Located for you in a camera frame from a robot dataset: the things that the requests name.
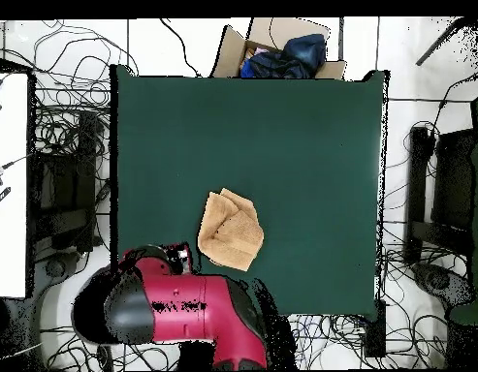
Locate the black equipment rack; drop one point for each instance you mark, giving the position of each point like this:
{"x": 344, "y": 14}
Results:
{"x": 68, "y": 186}

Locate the black rod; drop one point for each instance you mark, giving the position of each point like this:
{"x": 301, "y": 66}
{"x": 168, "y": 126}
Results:
{"x": 436, "y": 46}

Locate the tan terry towel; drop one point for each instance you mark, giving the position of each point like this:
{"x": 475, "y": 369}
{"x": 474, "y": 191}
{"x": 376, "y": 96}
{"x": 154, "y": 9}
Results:
{"x": 230, "y": 232}

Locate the open cardboard box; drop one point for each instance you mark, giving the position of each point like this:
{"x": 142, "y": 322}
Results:
{"x": 230, "y": 54}

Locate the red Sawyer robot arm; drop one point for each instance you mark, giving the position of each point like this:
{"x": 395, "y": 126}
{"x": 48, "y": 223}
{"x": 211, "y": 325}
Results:
{"x": 192, "y": 294}

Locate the dark green table cloth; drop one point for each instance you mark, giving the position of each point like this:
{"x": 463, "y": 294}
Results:
{"x": 261, "y": 135}

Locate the black power strip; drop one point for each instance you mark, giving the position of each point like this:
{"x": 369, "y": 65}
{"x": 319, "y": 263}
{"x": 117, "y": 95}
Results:
{"x": 374, "y": 333}

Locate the blue clothes pile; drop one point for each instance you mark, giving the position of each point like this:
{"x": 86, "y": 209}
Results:
{"x": 300, "y": 54}

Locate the round dark stand base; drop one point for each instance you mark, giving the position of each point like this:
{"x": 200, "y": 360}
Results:
{"x": 440, "y": 281}

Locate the black flat strip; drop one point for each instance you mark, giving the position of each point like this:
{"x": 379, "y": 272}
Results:
{"x": 0, "y": 198}

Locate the white side table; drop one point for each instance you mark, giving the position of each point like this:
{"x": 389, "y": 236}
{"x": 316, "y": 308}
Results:
{"x": 9, "y": 193}

